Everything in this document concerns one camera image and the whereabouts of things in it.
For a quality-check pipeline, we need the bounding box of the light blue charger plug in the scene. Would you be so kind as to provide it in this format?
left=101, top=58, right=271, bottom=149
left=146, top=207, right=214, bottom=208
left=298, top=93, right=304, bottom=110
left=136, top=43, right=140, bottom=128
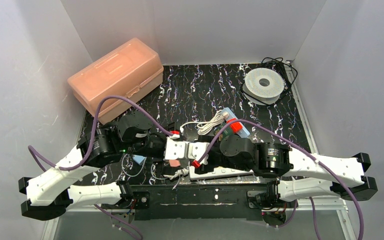
left=132, top=155, right=147, bottom=165

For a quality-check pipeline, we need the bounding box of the pink charger plug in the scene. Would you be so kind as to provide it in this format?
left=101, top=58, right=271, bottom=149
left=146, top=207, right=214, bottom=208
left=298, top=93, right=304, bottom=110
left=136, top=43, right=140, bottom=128
left=168, top=159, right=181, bottom=168

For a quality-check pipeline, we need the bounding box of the large white power strip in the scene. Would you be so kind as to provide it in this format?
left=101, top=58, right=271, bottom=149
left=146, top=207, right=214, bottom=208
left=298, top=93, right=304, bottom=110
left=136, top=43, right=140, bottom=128
left=188, top=166, right=254, bottom=181

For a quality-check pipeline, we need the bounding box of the mint green thin cable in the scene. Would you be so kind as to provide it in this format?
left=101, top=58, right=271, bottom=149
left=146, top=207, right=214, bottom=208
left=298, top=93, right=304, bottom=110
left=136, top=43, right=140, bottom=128
left=121, top=153, right=170, bottom=181

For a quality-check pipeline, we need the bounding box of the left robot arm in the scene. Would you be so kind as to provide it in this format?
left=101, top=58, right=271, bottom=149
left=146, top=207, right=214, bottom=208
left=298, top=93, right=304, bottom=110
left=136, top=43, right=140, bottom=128
left=18, top=111, right=167, bottom=221

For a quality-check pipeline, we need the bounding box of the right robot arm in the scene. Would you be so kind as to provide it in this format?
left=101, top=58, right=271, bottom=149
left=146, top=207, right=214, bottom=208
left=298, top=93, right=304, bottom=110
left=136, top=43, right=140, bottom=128
left=201, top=135, right=378, bottom=203

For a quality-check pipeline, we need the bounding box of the red cube plug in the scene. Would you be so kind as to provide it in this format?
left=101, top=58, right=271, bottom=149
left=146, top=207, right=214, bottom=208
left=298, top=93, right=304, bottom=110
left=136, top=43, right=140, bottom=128
left=229, top=122, right=244, bottom=134

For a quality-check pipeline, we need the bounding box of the light blue power strip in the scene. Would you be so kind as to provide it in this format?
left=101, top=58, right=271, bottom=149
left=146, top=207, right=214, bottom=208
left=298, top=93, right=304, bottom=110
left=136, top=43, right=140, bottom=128
left=221, top=107, right=250, bottom=138

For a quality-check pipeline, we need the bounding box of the dark green cube adapter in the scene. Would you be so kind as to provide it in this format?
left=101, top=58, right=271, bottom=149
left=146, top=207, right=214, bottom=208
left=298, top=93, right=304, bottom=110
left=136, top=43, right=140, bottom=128
left=214, top=126, right=234, bottom=141

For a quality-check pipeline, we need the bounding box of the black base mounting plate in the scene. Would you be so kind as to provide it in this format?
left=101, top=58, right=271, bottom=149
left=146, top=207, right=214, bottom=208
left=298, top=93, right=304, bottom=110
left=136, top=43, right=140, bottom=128
left=100, top=183, right=299, bottom=221

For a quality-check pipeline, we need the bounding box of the white LED strip reel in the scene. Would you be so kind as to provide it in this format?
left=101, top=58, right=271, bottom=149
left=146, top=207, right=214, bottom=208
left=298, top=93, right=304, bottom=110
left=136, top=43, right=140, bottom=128
left=242, top=67, right=285, bottom=106

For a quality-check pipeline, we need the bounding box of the pink translucent storage box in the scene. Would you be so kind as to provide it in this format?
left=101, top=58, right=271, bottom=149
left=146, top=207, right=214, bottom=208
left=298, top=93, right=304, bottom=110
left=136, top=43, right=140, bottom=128
left=67, top=38, right=164, bottom=115

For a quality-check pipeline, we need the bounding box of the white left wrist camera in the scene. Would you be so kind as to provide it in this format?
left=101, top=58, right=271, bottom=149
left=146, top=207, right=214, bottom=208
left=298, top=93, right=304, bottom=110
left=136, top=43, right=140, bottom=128
left=164, top=137, right=189, bottom=161

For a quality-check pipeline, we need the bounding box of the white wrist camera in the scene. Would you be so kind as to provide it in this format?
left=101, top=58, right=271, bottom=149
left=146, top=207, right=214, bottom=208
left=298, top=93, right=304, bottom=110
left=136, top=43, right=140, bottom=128
left=187, top=142, right=210, bottom=161
left=164, top=137, right=189, bottom=161

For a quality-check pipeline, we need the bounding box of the white cord of large strip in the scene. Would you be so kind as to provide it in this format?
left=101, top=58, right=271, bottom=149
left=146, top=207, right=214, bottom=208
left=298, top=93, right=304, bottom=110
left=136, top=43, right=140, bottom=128
left=163, top=167, right=191, bottom=190

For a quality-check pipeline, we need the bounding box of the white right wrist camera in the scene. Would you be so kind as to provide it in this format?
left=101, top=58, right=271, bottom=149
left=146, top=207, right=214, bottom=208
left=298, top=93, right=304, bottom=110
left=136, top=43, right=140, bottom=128
left=187, top=142, right=210, bottom=161

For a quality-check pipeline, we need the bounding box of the white bundled power cord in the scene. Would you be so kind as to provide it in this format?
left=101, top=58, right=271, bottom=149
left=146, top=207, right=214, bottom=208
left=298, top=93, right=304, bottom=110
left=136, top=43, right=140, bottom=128
left=180, top=110, right=230, bottom=136

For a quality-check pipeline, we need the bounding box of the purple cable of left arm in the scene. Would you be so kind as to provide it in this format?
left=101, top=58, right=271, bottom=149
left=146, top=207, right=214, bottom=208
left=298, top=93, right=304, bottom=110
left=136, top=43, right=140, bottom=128
left=27, top=96, right=180, bottom=240

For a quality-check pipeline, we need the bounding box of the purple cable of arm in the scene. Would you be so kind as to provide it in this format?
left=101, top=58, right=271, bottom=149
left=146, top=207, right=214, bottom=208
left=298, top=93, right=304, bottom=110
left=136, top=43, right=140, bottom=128
left=196, top=119, right=365, bottom=240
left=27, top=96, right=180, bottom=240

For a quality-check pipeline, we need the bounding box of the black cable behind reel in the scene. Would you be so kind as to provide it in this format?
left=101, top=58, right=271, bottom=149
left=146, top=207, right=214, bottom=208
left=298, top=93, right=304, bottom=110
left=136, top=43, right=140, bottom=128
left=260, top=56, right=299, bottom=100

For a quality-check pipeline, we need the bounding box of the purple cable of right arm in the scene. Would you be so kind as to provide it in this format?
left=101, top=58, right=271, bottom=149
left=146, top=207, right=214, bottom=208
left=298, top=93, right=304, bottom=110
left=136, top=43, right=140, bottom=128
left=196, top=119, right=365, bottom=240

